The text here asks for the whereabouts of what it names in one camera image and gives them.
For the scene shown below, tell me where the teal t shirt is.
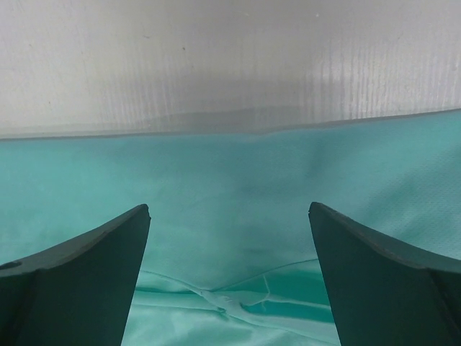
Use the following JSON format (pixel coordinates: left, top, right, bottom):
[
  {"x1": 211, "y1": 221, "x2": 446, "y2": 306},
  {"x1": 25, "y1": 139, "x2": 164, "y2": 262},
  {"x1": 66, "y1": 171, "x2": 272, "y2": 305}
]
[{"x1": 1, "y1": 111, "x2": 460, "y2": 345}]

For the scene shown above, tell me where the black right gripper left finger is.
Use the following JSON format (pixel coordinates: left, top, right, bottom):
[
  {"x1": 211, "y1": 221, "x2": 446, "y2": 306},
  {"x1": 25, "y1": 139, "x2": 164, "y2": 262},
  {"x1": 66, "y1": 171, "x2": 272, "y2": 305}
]
[{"x1": 1, "y1": 204, "x2": 150, "y2": 345}]

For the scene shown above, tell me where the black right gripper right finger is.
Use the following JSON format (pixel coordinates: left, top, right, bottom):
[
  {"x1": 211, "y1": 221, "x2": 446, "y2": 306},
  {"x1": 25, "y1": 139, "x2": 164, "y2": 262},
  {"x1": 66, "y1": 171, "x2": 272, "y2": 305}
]
[{"x1": 309, "y1": 203, "x2": 460, "y2": 345}]

